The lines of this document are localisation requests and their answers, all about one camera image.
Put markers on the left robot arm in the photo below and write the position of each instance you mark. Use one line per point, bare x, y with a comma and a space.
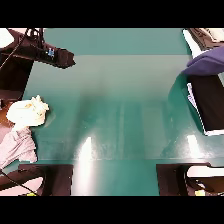
33, 52

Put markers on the cream garment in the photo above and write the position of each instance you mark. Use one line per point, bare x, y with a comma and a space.
28, 112

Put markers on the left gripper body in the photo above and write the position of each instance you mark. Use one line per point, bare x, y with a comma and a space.
64, 58

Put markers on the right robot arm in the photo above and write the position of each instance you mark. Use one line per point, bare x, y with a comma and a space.
169, 180

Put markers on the navy garment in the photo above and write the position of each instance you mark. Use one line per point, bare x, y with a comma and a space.
207, 62

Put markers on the white garment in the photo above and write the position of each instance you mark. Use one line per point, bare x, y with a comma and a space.
192, 43

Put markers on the grey garment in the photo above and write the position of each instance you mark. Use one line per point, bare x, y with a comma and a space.
17, 146

